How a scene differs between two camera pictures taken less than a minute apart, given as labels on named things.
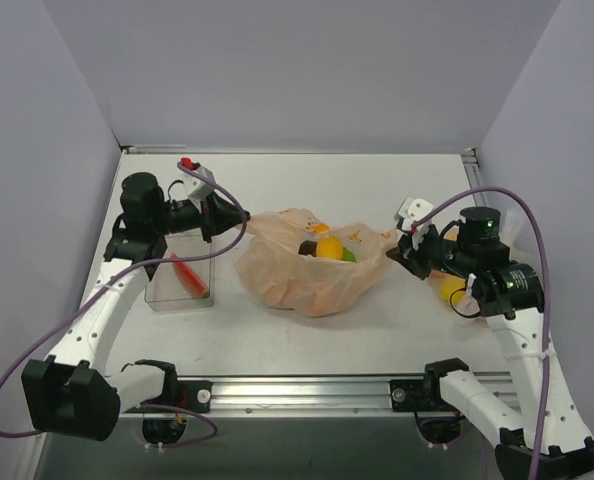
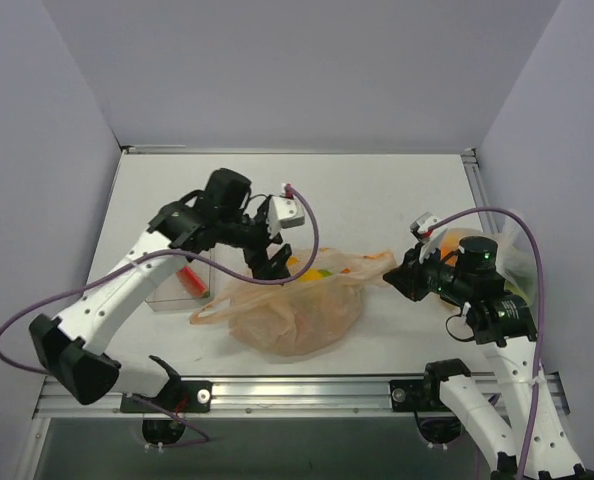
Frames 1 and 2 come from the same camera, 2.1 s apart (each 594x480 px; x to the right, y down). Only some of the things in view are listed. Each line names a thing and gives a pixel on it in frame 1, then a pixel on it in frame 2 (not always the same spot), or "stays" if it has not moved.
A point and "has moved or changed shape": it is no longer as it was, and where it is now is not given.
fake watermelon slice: [189, 278] stays
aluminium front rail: [350, 397] stays
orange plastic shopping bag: [307, 266] has moved or changed shape
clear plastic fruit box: [182, 285] stays
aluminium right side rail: [470, 159] stays
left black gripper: [207, 218] to [263, 240]
